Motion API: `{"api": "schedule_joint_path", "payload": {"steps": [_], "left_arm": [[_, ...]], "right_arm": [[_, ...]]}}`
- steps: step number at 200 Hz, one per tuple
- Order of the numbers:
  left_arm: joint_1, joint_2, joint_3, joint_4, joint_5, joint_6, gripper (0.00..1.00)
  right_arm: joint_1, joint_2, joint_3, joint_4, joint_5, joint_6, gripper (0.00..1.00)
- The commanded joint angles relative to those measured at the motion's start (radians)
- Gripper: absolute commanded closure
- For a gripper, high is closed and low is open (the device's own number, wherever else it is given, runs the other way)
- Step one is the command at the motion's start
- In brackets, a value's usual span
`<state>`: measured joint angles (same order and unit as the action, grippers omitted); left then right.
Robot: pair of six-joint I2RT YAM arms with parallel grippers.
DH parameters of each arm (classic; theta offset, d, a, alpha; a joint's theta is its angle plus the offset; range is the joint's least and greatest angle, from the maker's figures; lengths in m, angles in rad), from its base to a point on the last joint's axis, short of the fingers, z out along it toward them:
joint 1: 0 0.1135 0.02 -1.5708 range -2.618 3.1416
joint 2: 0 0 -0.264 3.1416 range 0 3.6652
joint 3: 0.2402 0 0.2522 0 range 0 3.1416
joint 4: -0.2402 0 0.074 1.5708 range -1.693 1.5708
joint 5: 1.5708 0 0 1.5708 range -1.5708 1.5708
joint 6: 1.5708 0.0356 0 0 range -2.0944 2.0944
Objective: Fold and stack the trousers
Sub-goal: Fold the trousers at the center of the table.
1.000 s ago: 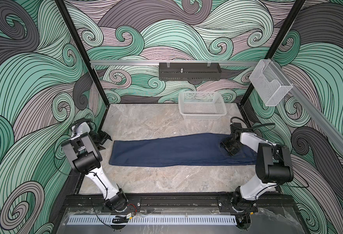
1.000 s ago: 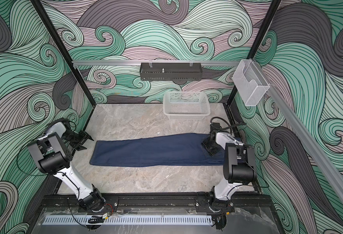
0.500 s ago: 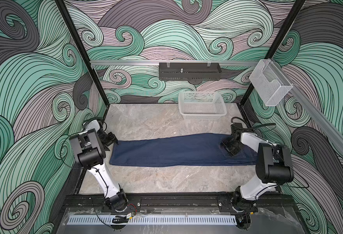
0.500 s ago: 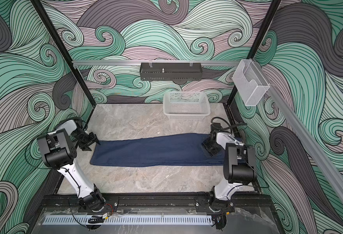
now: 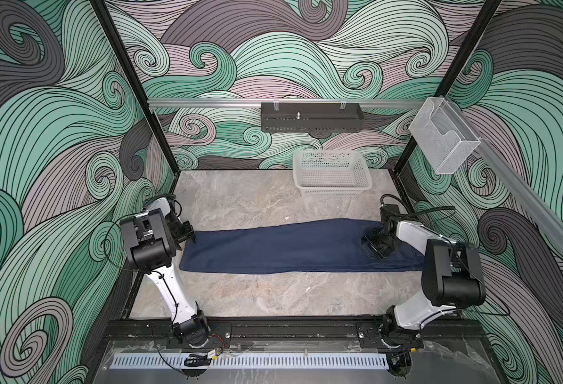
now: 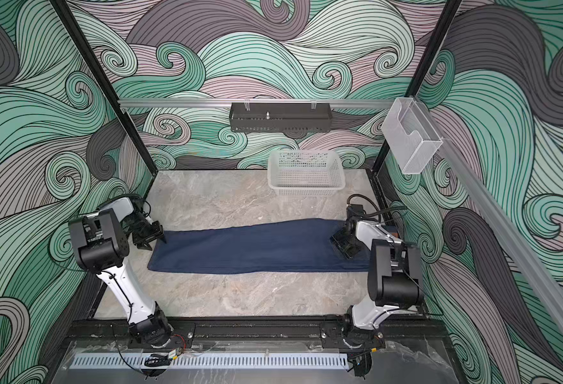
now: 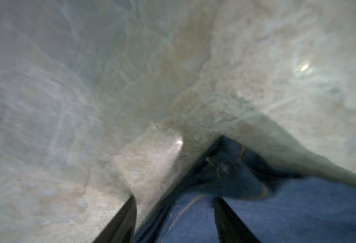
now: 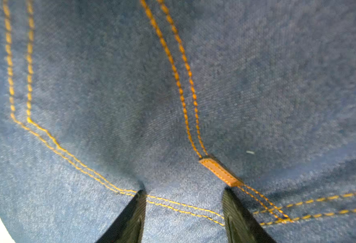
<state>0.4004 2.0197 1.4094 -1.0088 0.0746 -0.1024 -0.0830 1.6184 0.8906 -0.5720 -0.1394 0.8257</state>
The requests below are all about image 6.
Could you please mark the white slotted cable duct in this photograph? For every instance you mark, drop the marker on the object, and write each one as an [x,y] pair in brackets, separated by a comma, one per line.
[215,361]

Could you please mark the black perforated metal tray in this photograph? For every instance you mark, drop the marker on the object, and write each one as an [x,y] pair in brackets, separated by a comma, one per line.
[273,117]

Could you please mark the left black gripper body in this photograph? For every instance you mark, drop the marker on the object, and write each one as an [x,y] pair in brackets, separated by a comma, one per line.
[144,230]

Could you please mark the white perforated plastic basket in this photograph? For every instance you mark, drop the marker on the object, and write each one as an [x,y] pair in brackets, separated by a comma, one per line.
[305,173]

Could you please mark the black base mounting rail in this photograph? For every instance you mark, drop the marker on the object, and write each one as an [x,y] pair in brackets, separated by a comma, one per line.
[326,331]

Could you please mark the dark blue denim trousers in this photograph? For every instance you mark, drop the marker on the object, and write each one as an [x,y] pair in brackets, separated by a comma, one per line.
[298,246]

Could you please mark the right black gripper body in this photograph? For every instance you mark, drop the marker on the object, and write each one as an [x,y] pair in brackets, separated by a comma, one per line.
[348,246]

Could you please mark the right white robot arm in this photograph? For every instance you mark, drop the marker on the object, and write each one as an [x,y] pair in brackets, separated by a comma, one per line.
[394,277]

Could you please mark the clear plastic wall bin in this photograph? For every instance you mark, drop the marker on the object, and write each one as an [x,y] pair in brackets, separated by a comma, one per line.
[410,132]

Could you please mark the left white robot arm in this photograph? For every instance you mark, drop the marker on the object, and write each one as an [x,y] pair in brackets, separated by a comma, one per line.
[101,247]

